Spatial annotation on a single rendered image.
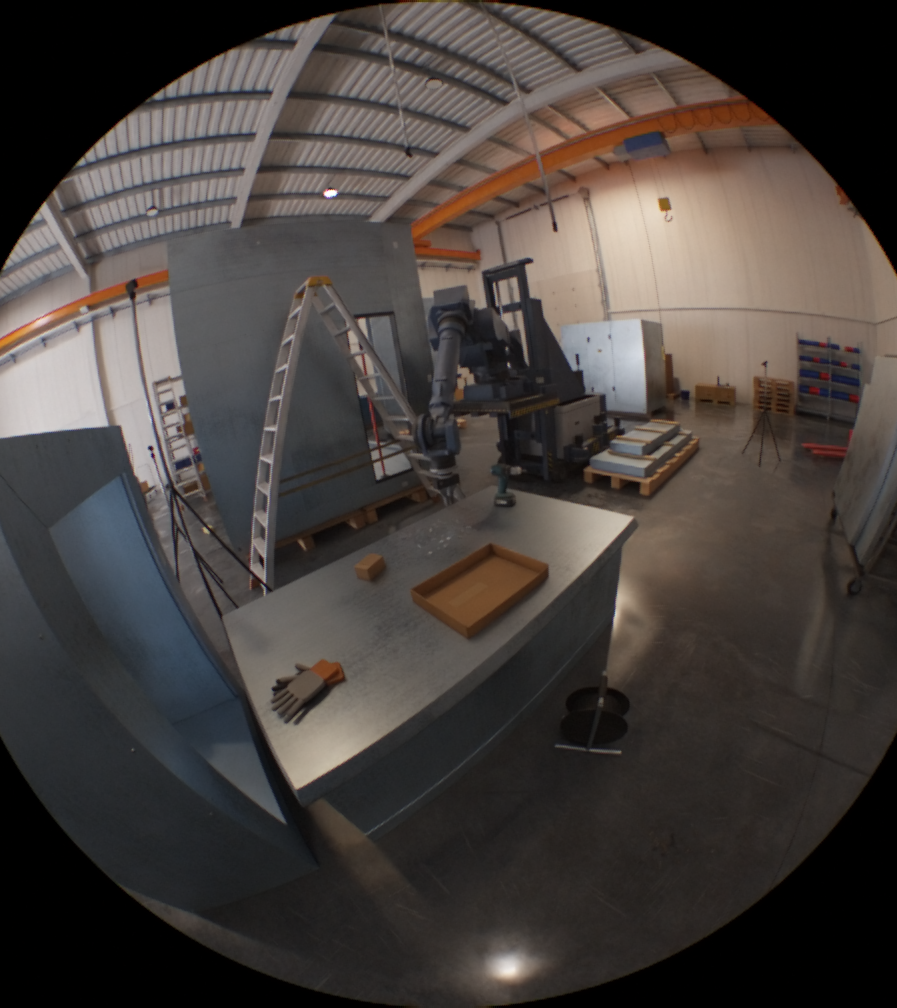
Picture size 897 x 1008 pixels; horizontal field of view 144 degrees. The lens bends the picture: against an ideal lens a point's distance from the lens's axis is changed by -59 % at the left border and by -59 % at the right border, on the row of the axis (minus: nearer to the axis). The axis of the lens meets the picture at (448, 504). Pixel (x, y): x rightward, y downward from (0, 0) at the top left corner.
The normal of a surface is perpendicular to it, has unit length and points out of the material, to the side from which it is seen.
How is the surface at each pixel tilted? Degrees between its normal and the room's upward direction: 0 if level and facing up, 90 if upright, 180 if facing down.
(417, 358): 90
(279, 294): 90
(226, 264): 90
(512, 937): 0
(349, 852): 0
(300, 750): 0
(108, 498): 90
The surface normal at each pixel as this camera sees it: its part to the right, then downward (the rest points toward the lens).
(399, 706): -0.15, -0.92
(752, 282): -0.78, 0.34
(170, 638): 0.62, 0.22
